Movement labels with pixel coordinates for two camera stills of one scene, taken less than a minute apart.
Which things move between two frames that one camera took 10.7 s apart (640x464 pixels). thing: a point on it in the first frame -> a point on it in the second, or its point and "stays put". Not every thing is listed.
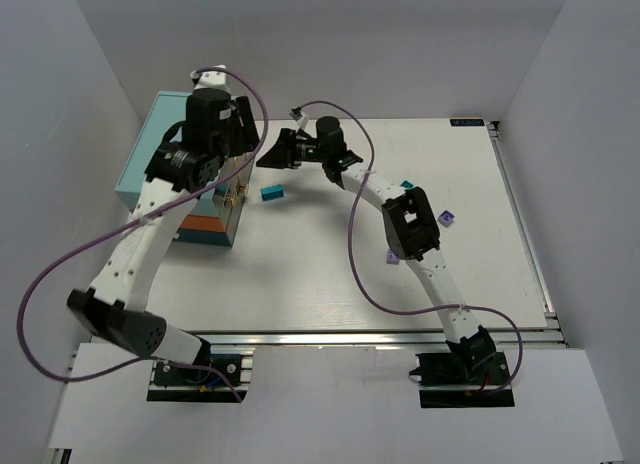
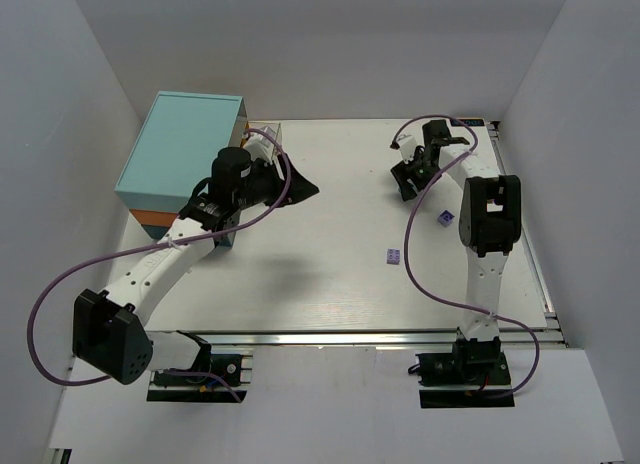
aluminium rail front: [362, 339] stays put
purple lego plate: [391, 258] stays put
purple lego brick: [446, 218] stays put
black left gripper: [245, 125] -> [279, 182]
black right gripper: [289, 147] -> [415, 173]
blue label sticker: [466, 122] stays put
